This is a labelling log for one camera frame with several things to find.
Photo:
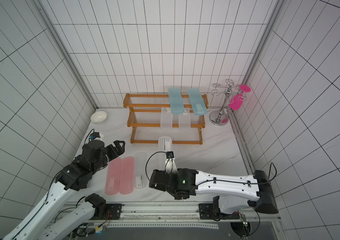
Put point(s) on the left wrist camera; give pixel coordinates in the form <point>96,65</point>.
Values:
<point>96,136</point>

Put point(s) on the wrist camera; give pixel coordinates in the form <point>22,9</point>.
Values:
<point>96,136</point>
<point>170,163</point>

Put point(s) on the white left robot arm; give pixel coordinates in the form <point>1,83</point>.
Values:
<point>73,178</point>

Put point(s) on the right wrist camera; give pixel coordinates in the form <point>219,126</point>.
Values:
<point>170,163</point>

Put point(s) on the pink pencil case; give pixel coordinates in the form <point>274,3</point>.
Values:
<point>112,185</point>
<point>127,176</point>

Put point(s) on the small green circuit board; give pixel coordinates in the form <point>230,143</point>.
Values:
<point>244,229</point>

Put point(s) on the white ceramic bowl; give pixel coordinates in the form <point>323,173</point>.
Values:
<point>99,117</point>

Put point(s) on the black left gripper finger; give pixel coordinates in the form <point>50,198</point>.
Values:
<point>115,154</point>
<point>119,145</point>

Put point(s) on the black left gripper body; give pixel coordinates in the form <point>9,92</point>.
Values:
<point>106,152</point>

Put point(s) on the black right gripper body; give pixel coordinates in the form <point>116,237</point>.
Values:
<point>160,180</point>

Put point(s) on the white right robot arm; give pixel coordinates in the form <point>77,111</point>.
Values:
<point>231,193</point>

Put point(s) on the orange wooden two-tier shelf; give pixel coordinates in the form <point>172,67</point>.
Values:
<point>145,112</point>

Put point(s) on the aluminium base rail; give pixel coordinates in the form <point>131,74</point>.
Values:
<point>168,211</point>

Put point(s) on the chrome cup holder stand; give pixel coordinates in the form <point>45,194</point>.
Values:
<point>229,90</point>

